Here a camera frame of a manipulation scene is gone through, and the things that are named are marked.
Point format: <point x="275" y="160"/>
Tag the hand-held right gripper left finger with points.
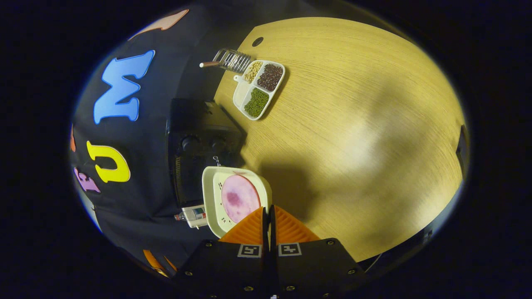
<point x="232" y="270"/>

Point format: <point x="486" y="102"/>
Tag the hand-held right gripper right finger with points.
<point x="316" y="270"/>

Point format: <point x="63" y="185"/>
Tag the pink ham slice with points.
<point x="240" y="198"/>

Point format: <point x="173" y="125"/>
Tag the cream square plate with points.
<point x="211" y="195"/>

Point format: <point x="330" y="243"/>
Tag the black electric oven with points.
<point x="199" y="124"/>

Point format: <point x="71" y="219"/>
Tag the white toaster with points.
<point x="196" y="218"/>

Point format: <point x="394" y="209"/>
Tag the small clear bottle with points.
<point x="180" y="216"/>

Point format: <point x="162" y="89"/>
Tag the black backdrop cloth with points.
<point x="145" y="137"/>

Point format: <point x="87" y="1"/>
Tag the white divided bean dish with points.
<point x="257" y="89"/>

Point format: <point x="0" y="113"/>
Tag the wooden stick white tip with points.
<point x="209" y="64"/>

